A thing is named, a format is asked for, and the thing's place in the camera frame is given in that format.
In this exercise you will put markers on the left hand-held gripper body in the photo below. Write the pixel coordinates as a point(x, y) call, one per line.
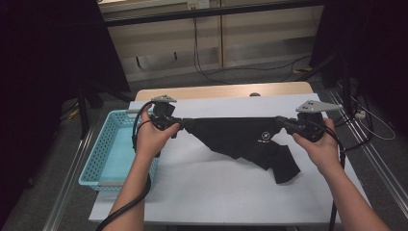
point(163, 110)

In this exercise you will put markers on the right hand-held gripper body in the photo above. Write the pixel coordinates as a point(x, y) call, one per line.
point(312, 106)

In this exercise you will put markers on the black pants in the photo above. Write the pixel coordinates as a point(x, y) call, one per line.
point(237, 138)

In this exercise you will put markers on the light blue plastic basket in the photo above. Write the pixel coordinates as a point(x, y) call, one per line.
point(112, 154)

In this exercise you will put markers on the person's left hand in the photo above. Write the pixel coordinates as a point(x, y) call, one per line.
point(150, 141)

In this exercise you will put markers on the person's right hand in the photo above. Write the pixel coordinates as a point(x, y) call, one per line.
point(324, 154)

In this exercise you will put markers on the grey table grommet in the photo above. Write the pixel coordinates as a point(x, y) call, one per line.
point(255, 94)

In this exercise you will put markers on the yellow floor tape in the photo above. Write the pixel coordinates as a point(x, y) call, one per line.
point(303, 69)

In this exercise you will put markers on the black metal stand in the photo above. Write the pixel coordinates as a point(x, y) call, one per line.
point(84, 112)
point(345, 83)

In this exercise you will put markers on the white power plug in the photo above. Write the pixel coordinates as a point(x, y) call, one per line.
point(360, 114)

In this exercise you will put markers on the white table mat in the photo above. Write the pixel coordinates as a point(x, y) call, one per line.
point(208, 199)

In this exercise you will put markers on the black curtain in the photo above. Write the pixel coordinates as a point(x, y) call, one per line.
point(378, 48)
point(38, 64)

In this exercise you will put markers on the black metal bar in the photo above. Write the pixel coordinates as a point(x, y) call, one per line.
point(208, 12)

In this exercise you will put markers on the aluminium floor rail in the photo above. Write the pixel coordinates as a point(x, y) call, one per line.
point(69, 179)
point(386, 174)

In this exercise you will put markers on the white wall socket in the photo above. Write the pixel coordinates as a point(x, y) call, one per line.
point(198, 4)

